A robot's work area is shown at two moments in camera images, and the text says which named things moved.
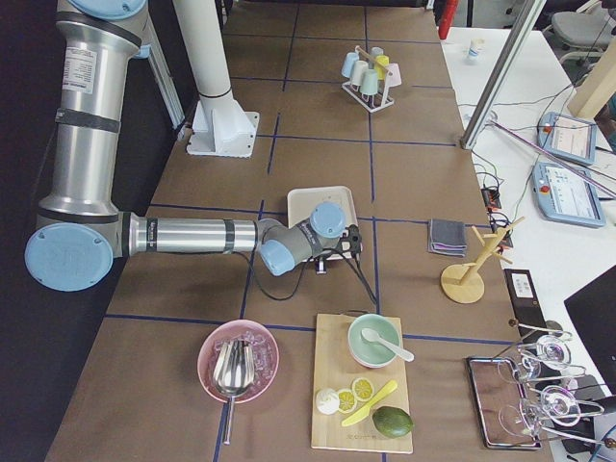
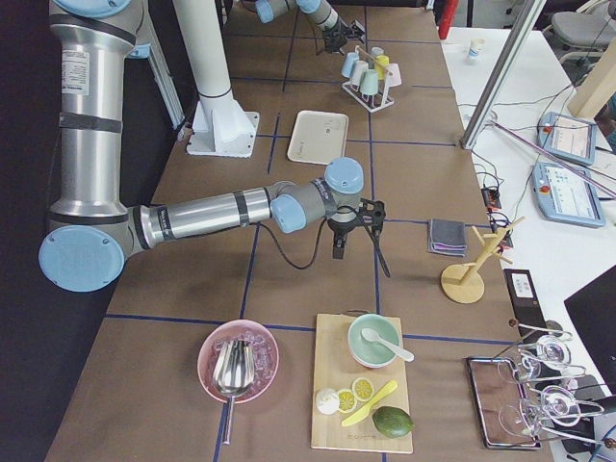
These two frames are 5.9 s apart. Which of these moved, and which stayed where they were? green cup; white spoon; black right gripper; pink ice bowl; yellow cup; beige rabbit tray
Moved: beige rabbit tray; black right gripper
Stayed: green cup; white spoon; yellow cup; pink ice bowl
